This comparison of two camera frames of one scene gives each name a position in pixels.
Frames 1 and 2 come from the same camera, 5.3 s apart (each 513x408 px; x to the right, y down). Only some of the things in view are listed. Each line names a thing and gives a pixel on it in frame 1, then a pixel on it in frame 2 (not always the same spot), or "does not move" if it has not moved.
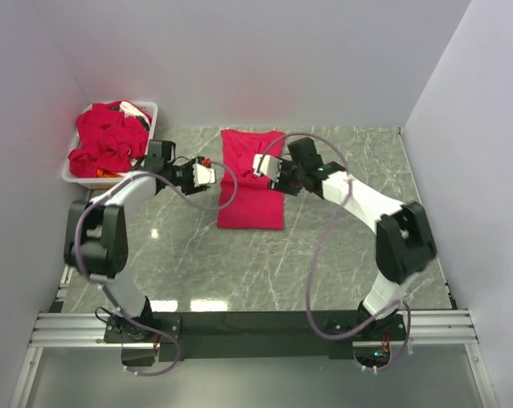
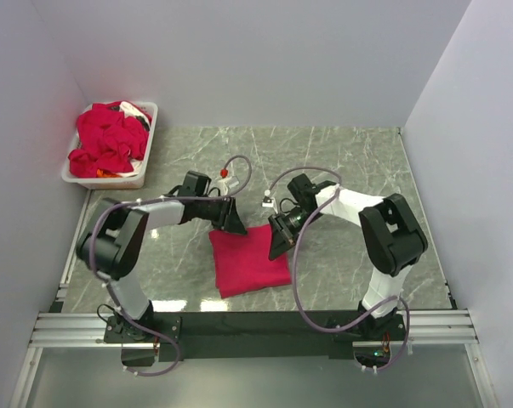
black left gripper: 191,189 → 229,219
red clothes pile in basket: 108,140 does not move
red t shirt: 245,200 → 242,263
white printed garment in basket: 130,110 does not move
